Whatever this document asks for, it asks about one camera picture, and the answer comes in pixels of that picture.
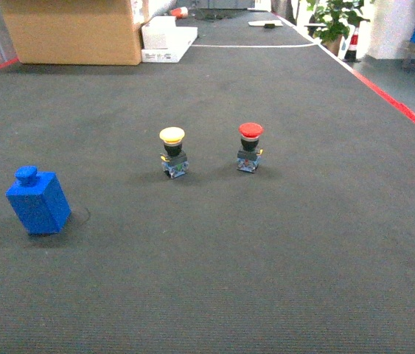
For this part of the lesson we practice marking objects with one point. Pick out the red white traffic cone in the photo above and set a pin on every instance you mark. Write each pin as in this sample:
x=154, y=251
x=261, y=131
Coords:
x=351, y=53

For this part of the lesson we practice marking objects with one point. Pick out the white flat box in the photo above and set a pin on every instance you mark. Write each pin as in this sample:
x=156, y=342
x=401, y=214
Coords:
x=164, y=41

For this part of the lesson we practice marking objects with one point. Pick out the potted green plant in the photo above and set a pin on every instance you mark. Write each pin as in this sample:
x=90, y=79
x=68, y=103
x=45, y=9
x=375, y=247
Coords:
x=335, y=19

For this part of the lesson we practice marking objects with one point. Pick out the blue block part with knob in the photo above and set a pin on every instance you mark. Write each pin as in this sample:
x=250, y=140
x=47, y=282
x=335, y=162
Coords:
x=38, y=200

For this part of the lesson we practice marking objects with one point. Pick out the red mushroom push button switch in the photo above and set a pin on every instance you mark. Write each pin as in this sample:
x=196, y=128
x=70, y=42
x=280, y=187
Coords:
x=249, y=155

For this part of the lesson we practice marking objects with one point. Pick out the large cardboard box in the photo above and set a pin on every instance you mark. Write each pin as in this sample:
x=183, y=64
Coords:
x=76, y=32

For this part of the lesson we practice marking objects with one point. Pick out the yellow mushroom push button switch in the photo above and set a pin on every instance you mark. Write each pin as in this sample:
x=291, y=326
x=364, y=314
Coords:
x=174, y=160

